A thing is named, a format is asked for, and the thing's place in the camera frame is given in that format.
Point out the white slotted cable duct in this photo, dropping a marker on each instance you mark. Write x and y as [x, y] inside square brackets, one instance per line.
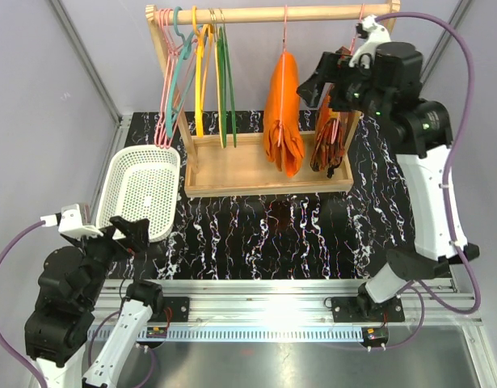
[342, 334]

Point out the pink wire hanger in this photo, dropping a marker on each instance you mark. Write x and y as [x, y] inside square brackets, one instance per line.
[356, 36]
[285, 28]

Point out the white perforated plastic basket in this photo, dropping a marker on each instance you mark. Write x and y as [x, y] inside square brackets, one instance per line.
[142, 181]

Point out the pink wire hangers left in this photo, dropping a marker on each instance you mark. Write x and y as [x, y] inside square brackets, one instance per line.
[161, 139]

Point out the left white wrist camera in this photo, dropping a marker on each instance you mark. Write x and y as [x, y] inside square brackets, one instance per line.
[73, 221]

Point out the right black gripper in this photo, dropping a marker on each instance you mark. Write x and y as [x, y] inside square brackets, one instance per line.
[335, 69]

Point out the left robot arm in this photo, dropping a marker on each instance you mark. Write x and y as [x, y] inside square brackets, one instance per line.
[70, 285]

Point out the teal plastic hanger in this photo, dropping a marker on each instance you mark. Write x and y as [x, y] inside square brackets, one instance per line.
[175, 96]

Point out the yellow plastic hanger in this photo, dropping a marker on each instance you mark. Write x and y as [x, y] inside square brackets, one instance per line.
[202, 58]

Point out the wooden clothes rack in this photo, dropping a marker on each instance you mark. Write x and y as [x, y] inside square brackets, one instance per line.
[241, 169]

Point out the camouflage patterned trousers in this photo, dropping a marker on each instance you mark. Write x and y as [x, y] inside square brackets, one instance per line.
[330, 132]

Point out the orange trousers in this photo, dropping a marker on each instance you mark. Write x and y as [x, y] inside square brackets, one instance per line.
[282, 140]

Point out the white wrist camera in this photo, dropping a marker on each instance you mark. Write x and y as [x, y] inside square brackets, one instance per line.
[373, 34]
[73, 221]

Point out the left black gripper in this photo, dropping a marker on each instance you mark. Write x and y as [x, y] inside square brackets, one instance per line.
[136, 242]

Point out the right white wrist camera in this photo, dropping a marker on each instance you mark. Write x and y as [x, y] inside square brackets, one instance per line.
[373, 34]

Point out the green velvet hanger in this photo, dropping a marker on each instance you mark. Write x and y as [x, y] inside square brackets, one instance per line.
[222, 86]
[230, 85]

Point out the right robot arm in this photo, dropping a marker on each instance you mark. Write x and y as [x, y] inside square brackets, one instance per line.
[385, 86]

